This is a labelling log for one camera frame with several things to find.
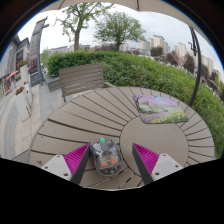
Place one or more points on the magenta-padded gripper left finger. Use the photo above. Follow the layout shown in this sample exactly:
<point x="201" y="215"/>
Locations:
<point x="76" y="159"/>

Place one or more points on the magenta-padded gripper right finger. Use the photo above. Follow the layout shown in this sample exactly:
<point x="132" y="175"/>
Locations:
<point x="146" y="158"/>

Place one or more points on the transparent computer mouse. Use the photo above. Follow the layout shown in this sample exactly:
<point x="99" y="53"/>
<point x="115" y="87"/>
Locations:
<point x="106" y="156"/>

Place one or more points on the flower-print mouse pad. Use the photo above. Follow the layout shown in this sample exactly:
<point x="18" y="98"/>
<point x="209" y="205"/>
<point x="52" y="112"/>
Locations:
<point x="159" y="109"/>

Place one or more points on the white planter with red flowers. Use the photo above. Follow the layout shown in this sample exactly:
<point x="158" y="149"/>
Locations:
<point x="23" y="70"/>
<point x="22" y="101"/>

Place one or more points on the slatted brown outdoor chair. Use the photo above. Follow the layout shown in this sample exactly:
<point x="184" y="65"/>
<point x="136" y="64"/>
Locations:
<point x="81" y="79"/>

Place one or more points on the green hedge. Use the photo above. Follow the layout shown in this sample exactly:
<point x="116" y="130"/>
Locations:
<point x="150" y="73"/>

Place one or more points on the dark curved parasol pole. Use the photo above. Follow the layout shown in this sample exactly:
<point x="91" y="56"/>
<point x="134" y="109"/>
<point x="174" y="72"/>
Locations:
<point x="197" y="66"/>

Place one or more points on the tall grey sign pillar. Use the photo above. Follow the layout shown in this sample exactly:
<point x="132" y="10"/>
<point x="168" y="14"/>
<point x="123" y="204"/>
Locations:
<point x="35" y="50"/>

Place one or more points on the grey shop building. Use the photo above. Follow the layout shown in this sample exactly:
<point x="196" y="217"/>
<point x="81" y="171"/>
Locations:
<point x="8" y="63"/>

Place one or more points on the distant apartment blocks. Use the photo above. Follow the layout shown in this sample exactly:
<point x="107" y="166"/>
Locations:
<point x="160" y="41"/>

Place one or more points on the thin-crowned tree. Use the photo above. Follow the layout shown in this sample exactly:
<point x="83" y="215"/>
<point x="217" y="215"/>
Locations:
<point x="77" y="31"/>

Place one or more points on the round dense-crowned tree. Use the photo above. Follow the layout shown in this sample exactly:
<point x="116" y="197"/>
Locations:
<point x="118" y="28"/>

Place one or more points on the beige parasol canopy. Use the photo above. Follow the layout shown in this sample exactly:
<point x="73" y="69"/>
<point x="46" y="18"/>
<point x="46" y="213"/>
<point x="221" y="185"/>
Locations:
<point x="140" y="4"/>

